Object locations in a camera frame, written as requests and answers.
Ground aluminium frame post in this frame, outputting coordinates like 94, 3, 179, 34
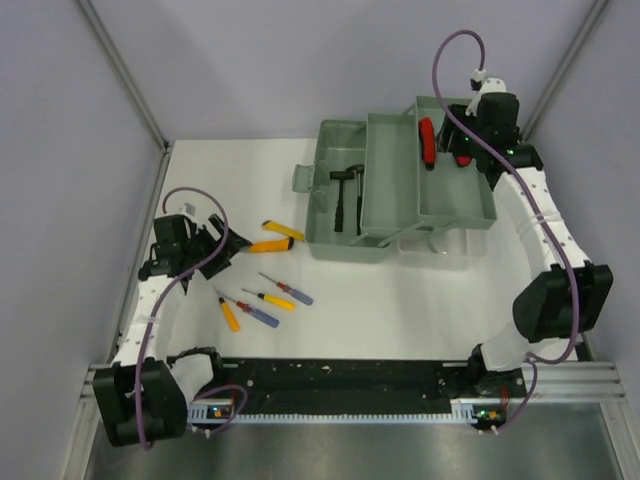
521, 0, 611, 141
73, 0, 170, 152

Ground steel claw hammer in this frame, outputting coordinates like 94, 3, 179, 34
348, 164, 365, 235

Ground yellow utility knife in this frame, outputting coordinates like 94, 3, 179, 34
261, 220, 305, 242

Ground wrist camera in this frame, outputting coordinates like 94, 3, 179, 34
465, 69, 507, 116
180, 202, 196, 217

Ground purple cable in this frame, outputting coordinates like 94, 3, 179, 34
133, 187, 249, 451
432, 30, 586, 436

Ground yellow handle screwdriver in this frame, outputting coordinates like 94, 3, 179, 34
212, 285, 240, 333

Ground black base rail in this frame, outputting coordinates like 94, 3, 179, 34
209, 357, 525, 416

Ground right aluminium frame post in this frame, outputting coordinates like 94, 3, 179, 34
521, 0, 611, 141

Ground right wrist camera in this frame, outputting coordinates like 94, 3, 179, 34
465, 69, 507, 116

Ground red black pliers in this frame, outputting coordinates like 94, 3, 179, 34
418, 117, 474, 172

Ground grey cable duct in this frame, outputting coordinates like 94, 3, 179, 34
187, 402, 506, 429

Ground left aluminium frame post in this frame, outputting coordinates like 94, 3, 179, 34
73, 0, 170, 152

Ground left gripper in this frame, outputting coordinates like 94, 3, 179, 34
182, 214, 251, 279

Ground orange utility knife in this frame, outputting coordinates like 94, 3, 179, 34
240, 237, 295, 254

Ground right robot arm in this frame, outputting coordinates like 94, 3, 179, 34
437, 92, 613, 396

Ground green plastic toolbox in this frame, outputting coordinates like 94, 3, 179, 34
292, 96, 497, 263

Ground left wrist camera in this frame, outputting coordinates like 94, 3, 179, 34
180, 202, 196, 217

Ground black rubber mallet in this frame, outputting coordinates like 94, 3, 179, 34
330, 171, 355, 233

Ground yellow black screwdriver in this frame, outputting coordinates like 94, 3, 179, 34
242, 288, 295, 311

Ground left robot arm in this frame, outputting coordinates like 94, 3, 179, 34
92, 213, 250, 447

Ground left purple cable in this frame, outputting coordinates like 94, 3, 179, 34
133, 187, 249, 451

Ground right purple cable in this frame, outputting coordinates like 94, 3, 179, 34
432, 30, 586, 436

